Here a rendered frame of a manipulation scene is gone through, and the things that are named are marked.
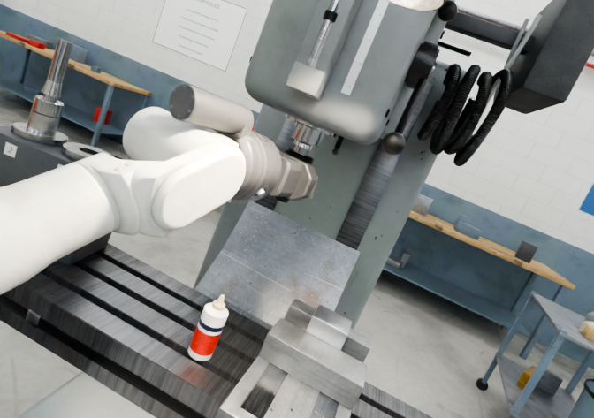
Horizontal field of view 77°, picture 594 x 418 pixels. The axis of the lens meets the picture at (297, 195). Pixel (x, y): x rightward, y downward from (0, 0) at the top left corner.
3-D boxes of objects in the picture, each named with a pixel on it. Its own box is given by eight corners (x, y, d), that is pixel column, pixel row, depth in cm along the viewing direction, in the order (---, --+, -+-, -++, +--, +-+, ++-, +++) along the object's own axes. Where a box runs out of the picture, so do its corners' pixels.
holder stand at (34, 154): (68, 267, 69) (99, 166, 65) (-42, 220, 69) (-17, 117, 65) (107, 247, 80) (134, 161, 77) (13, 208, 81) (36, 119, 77)
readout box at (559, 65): (573, 105, 66) (637, -14, 62) (521, 87, 68) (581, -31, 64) (531, 117, 86) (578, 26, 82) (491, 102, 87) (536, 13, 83)
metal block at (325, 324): (331, 367, 58) (347, 335, 57) (297, 347, 59) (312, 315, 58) (338, 351, 63) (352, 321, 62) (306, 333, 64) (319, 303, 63)
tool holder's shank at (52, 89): (41, 95, 71) (57, 37, 68) (61, 102, 72) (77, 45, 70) (37, 97, 68) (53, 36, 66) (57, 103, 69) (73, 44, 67)
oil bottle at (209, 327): (204, 366, 58) (228, 306, 56) (182, 353, 59) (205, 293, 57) (216, 353, 62) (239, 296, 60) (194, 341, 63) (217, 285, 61)
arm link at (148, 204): (247, 193, 40) (137, 260, 31) (191, 160, 44) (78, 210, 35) (251, 140, 36) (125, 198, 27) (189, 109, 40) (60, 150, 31)
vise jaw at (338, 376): (352, 411, 51) (364, 387, 50) (257, 355, 54) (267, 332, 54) (357, 386, 57) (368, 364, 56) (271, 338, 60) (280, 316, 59)
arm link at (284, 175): (329, 159, 53) (288, 148, 42) (302, 220, 54) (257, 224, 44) (261, 128, 58) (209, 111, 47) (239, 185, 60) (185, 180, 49)
